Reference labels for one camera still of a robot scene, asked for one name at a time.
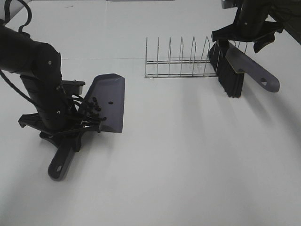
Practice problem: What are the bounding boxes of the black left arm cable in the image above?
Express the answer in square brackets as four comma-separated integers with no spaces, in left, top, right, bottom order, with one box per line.
[0,0,32,104]

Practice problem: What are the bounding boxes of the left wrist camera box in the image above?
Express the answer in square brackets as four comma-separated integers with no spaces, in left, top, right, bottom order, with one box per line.
[62,80,86,96]

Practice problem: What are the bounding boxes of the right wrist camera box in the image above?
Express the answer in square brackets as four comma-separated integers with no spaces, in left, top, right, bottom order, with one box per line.
[221,0,237,9]

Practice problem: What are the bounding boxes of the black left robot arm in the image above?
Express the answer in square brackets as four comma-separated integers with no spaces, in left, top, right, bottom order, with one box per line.
[0,25,101,152]

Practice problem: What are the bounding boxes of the chrome wire dish rack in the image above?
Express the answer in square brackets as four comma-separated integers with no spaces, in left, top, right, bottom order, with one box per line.
[143,35,248,80]

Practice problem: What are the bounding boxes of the grey plastic dustpan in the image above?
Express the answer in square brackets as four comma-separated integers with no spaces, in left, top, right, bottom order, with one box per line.
[48,73,125,181]

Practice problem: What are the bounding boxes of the pile of coffee beans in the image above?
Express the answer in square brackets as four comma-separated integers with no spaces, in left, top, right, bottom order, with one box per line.
[88,97,113,123]

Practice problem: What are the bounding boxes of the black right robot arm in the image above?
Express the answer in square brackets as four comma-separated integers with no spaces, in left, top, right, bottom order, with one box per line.
[211,0,301,53]

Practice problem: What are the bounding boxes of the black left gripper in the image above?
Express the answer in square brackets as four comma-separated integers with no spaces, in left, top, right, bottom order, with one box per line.
[18,75,102,140]

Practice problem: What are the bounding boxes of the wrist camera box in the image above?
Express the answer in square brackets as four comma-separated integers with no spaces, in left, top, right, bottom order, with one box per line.
[221,0,237,9]
[62,80,86,96]

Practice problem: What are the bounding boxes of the grey hand brush black bristles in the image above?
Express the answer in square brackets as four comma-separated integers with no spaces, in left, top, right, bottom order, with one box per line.
[208,43,280,98]

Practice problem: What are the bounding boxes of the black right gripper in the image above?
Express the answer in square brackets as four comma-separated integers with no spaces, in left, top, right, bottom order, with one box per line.
[211,0,284,53]

